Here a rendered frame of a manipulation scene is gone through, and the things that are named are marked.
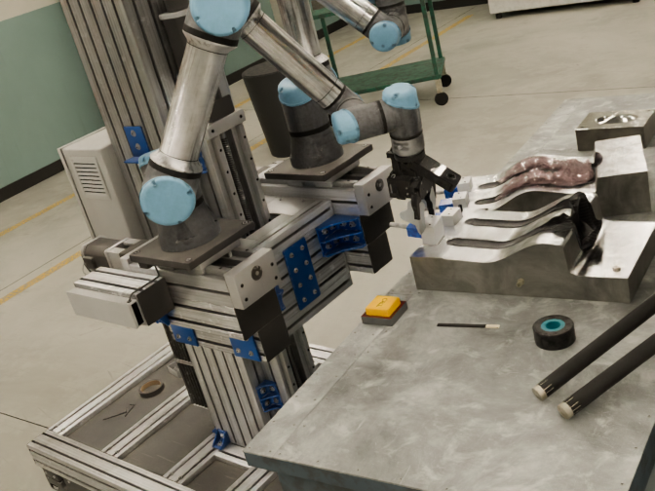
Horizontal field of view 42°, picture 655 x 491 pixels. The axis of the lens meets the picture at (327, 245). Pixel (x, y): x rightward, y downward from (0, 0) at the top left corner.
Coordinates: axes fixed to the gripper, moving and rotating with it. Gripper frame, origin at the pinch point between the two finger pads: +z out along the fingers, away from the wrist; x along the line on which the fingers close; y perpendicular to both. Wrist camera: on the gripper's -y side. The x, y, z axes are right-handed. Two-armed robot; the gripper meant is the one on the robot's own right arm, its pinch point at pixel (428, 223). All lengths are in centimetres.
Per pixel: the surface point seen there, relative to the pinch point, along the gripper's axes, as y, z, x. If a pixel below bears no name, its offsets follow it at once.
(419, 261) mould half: -0.8, 5.0, 8.6
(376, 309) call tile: 3.1, 7.5, 24.5
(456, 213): -2.3, 4.1, -10.6
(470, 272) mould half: -13.5, 5.5, 8.8
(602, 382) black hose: -52, -3, 41
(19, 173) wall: 491, 182, -221
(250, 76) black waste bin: 269, 109, -274
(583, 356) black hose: -47, -2, 36
